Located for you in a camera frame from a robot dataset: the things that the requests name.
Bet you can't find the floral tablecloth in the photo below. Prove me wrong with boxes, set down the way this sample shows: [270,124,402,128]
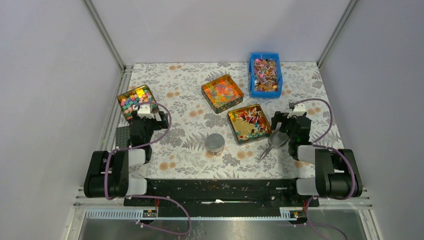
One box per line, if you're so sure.
[128,62,344,179]

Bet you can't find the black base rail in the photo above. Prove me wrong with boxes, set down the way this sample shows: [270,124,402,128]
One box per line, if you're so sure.
[124,179,309,218]

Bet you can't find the grey slotted cable duct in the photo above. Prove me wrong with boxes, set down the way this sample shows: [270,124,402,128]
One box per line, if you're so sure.
[85,206,304,222]

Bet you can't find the white jar lid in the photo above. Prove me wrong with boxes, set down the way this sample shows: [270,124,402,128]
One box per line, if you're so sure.
[204,133,225,148]

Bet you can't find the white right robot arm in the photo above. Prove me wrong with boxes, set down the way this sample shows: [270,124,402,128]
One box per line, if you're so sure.
[271,111,363,206]

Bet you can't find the aluminium frame rails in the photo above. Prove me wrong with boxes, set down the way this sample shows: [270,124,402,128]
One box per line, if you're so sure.
[69,0,133,240]

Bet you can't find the grey perforated plate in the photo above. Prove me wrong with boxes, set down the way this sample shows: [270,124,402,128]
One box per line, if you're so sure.
[114,126,131,149]

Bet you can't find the blue plastic bin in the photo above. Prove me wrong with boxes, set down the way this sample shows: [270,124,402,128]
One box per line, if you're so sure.
[248,52,283,99]

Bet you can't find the green tin with star candies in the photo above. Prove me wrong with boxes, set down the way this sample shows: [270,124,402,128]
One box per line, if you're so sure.
[116,84,156,122]

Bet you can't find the green tin with gummy candies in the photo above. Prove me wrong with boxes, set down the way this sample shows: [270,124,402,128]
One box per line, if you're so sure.
[201,74,244,114]

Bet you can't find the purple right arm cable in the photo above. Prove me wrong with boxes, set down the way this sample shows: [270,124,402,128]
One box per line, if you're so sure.
[289,98,358,240]

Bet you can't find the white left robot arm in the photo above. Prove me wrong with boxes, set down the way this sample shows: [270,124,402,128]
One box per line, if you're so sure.
[83,110,169,206]

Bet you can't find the metal scoop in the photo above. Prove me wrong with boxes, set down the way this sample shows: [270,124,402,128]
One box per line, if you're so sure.
[259,130,289,160]

